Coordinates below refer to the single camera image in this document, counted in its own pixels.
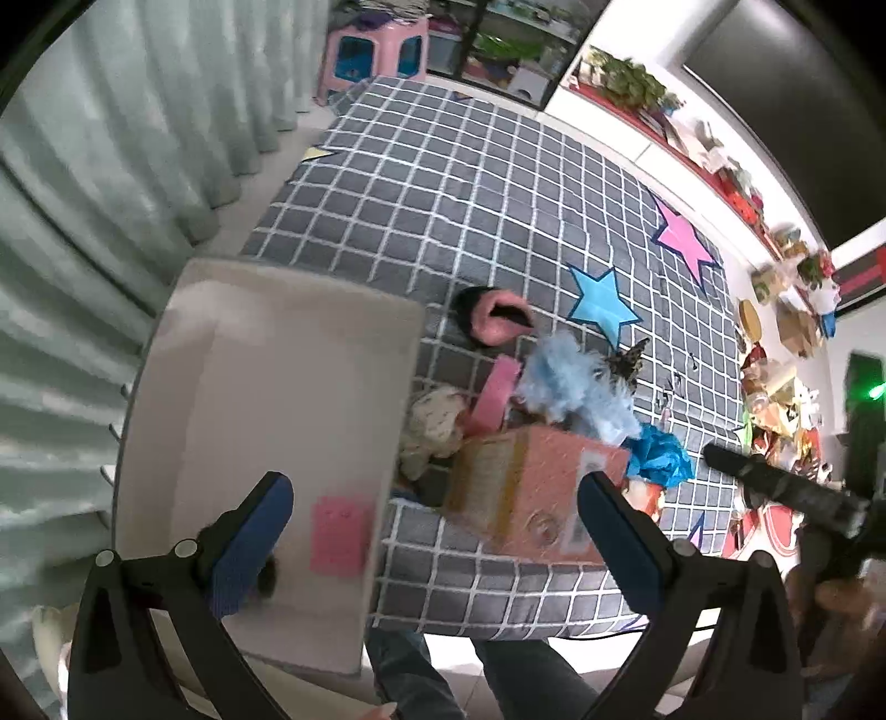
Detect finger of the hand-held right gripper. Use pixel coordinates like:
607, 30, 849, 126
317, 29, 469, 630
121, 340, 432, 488
701, 443, 847, 519

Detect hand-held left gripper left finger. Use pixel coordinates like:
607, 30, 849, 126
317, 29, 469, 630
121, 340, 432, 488
68, 471, 295, 720

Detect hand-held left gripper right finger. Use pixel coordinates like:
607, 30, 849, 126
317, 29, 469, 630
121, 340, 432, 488
576, 471, 807, 720

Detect blue fluffy cloth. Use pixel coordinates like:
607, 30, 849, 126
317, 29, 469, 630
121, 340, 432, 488
623, 422, 695, 486

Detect pink cardboard box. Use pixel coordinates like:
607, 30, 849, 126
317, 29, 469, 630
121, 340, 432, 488
443, 424, 634, 565

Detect white storage box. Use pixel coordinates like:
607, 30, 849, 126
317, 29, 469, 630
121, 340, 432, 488
114, 256, 426, 676

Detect person's right hand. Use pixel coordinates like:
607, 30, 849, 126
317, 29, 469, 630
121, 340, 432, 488
785, 564, 880, 686

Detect pile of toys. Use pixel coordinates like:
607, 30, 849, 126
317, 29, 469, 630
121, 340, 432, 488
734, 339, 832, 555

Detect pink sticky note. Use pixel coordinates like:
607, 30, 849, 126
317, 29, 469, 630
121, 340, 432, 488
309, 495, 375, 579

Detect brown cardboard box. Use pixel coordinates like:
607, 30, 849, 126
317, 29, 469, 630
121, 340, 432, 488
775, 301, 821, 357

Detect person's legs in jeans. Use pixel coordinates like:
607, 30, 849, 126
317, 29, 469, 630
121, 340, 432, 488
363, 626, 603, 720

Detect light blue fluffy toy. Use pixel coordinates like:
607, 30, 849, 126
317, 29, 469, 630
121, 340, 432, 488
516, 332, 641, 444

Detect butterfly hair clip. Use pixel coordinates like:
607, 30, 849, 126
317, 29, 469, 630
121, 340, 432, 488
605, 338, 652, 382

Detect pink plush band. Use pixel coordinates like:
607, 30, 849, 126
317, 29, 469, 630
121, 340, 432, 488
465, 356, 523, 434

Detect cream patterned cloth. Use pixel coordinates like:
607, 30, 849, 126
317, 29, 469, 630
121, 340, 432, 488
398, 386, 468, 482

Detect black screen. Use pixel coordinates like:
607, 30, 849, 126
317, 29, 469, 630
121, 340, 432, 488
682, 0, 886, 243

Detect pale green curtain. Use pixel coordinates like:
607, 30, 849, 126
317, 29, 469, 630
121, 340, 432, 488
0, 0, 347, 693

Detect grey checked bed sheet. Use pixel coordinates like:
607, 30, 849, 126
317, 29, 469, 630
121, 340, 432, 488
239, 75, 745, 641

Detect green potted plant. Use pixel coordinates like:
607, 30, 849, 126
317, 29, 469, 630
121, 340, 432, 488
602, 55, 683, 112

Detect pink plastic stool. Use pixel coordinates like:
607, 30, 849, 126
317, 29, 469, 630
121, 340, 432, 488
317, 17, 430, 108

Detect glass cabinet with toys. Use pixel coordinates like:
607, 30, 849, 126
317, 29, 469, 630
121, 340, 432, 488
425, 0, 610, 105

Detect red wall shelf with items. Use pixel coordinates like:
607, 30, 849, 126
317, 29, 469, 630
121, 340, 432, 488
564, 45, 842, 333

